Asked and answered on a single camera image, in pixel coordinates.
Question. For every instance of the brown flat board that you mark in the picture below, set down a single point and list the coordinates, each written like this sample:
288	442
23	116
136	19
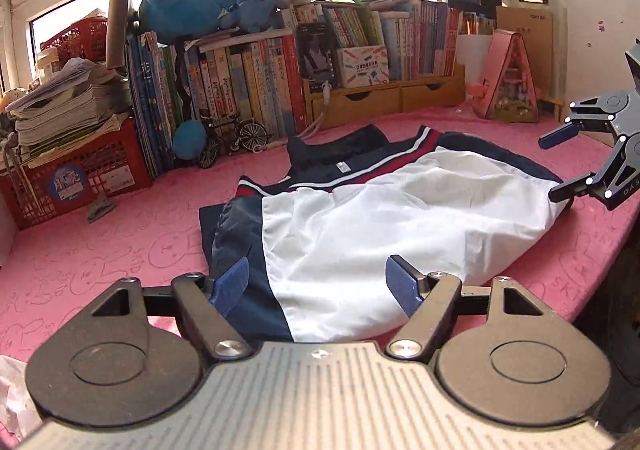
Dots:
118	30

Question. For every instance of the navy and white jacket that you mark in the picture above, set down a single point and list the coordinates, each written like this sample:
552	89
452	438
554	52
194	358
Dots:
375	220

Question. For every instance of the black miniature bicycle model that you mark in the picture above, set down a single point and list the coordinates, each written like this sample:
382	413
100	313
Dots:
235	140

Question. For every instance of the brown cardboard box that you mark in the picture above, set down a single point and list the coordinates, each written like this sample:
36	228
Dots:
525	45

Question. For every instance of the red plastic crate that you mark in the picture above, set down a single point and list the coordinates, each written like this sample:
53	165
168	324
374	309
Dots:
80	180

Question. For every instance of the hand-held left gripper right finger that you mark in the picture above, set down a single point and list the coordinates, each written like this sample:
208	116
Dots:
402	282

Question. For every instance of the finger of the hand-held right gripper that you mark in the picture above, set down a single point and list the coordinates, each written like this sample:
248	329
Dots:
557	136
570	189

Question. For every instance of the row of thick colourful books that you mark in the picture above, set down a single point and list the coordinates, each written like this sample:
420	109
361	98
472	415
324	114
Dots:
250	80

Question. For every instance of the black smartphone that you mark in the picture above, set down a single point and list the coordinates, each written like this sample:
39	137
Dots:
316	52

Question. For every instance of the pink triangular toy house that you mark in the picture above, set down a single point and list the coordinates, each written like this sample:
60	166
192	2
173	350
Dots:
507	80

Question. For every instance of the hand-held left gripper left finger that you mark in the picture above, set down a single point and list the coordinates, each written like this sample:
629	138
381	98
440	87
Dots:
230	285

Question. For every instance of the row of tall blue books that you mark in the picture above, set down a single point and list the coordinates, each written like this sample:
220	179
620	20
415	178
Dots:
152	105

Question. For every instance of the wooden drawer organizer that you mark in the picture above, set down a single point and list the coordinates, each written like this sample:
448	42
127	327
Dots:
380	97

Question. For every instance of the stack of paper workbooks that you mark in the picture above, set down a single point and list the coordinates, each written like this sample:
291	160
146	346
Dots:
60	110

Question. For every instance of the blue plush ball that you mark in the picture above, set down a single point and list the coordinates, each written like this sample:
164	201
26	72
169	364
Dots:
189	140

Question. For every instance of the red plastic basket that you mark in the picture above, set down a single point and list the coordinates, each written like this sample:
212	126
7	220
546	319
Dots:
75	40

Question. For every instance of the small grey fabric pouch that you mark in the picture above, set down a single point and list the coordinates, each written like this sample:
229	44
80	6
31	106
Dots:
101	210

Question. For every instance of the white pencil-print box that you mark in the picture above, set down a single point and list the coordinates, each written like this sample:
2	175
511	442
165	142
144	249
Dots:
362	67

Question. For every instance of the clear plastic bag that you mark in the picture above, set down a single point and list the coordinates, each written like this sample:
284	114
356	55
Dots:
15	395

